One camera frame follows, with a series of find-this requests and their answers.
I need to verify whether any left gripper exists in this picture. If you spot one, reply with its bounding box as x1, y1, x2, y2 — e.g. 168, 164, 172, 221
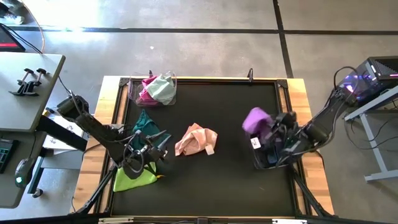
136, 129, 169, 166

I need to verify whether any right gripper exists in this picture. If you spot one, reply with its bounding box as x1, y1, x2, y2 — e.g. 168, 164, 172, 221
264, 111, 307, 163

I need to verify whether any purple towel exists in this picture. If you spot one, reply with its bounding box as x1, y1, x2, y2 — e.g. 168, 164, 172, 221
242, 106, 275, 137

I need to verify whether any navy blue towel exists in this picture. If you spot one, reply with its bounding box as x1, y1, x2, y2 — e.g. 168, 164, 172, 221
261, 149, 282, 167

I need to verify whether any dark green towel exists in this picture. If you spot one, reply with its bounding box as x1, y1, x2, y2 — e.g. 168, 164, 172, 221
131, 109, 172, 152

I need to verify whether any peach pink towel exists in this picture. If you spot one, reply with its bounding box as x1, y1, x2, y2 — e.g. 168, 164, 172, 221
174, 122, 219, 157

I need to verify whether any magenta towel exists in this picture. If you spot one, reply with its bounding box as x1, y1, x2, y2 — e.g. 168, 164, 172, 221
136, 75, 162, 107

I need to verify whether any pale mint towel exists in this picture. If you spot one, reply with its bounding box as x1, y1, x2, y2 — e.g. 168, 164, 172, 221
145, 73, 177, 106

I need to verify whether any clear bin with white label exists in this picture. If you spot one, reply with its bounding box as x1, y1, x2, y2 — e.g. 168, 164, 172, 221
248, 117, 300, 170

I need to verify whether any lime green towel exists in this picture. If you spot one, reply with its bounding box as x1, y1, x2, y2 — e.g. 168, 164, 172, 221
112, 161, 159, 193

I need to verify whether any black table mat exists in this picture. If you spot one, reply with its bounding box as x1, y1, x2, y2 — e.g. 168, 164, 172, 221
111, 82, 296, 218

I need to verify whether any clear plastic bin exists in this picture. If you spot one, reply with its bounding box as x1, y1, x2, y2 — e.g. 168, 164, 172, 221
127, 71, 178, 108

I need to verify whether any black diagonal bar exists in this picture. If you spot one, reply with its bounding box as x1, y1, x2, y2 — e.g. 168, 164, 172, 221
36, 114, 88, 152

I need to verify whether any white paper sheet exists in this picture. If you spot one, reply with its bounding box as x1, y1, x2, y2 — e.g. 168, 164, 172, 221
42, 114, 88, 156

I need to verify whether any glowing computer tower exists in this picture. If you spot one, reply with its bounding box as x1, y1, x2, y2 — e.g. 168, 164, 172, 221
337, 55, 398, 106

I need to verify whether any black computer mouse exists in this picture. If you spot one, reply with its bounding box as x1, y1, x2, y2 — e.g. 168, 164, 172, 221
14, 157, 37, 189

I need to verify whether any grey side table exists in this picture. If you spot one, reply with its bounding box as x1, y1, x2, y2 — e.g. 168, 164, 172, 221
0, 52, 67, 133

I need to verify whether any black desk clamp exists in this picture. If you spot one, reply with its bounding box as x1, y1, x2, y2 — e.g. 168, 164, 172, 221
21, 68, 48, 97
8, 68, 35, 96

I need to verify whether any black keyboard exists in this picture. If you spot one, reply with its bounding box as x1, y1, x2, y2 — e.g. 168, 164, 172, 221
0, 138, 16, 174

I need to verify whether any dark grey desk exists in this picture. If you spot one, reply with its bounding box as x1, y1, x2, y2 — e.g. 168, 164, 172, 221
0, 130, 85, 209

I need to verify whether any monitor with red stripe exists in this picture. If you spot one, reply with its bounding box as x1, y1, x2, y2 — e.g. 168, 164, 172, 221
0, 23, 27, 53

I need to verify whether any person's shoe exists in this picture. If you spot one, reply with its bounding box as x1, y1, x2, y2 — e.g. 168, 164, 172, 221
0, 0, 25, 26

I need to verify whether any black frame strut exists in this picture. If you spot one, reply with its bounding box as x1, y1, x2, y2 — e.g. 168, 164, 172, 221
289, 164, 335, 218
68, 166, 121, 216

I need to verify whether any black aluminium table frame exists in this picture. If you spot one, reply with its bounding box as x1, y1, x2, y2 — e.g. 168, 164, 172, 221
105, 77, 312, 218

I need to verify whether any silver bracket plate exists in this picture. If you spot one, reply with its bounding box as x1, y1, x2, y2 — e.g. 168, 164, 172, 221
272, 218, 308, 224
98, 217, 134, 224

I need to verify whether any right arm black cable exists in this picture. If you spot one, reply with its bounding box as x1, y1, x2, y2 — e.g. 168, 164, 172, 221
333, 65, 359, 94

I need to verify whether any black computer cable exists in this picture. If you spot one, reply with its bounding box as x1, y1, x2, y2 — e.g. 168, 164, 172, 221
345, 114, 398, 151

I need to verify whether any light grey desk frame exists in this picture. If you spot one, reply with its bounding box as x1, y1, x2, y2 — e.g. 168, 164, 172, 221
343, 86, 398, 183

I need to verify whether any black floor cable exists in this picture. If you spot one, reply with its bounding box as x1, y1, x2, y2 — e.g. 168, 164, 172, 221
58, 76, 75, 98

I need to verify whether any yellow floor cable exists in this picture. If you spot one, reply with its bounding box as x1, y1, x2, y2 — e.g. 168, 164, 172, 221
21, 0, 46, 54

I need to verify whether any black monitor cable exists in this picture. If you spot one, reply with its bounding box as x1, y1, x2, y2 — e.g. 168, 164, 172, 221
0, 23, 44, 55

